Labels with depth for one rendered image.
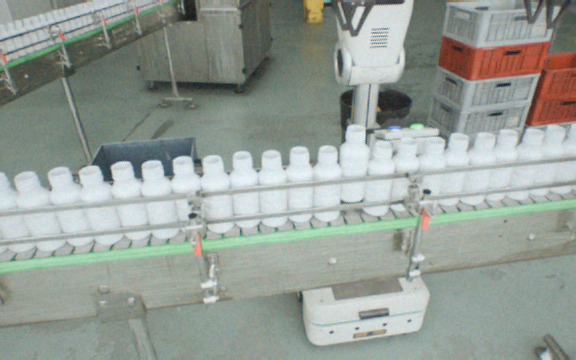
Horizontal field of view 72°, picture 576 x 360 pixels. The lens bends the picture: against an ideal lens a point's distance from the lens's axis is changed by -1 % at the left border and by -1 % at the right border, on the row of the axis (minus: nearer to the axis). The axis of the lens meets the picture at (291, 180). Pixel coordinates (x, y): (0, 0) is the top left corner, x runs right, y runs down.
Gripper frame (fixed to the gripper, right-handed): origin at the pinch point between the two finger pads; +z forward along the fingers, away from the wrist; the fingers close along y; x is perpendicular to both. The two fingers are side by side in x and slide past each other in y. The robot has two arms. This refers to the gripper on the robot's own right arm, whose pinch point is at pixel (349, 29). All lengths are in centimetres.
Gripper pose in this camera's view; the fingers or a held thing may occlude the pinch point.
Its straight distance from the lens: 91.3
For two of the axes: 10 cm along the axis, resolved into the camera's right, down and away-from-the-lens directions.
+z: 0.2, 8.5, 5.3
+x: 9.8, -1.1, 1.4
